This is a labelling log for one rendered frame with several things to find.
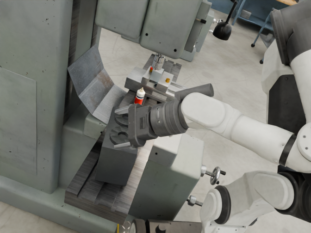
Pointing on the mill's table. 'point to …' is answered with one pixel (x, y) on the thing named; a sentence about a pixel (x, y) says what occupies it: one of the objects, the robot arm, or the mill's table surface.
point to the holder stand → (128, 162)
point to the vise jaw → (162, 85)
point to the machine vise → (151, 85)
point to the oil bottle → (139, 96)
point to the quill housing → (168, 26)
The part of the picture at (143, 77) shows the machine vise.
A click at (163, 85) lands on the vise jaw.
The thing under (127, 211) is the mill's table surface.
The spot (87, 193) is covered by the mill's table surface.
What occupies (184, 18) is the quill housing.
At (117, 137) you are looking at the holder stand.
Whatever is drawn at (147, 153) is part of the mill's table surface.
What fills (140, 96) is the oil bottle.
